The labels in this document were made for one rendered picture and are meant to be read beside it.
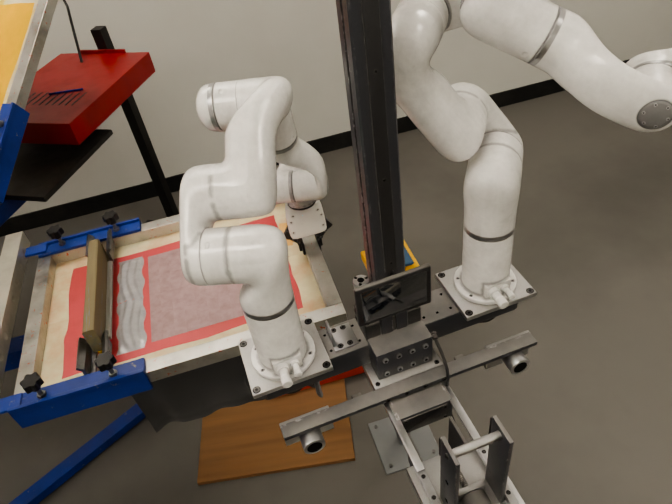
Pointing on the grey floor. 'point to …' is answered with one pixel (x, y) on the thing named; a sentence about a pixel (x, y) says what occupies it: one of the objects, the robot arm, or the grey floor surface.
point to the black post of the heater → (140, 134)
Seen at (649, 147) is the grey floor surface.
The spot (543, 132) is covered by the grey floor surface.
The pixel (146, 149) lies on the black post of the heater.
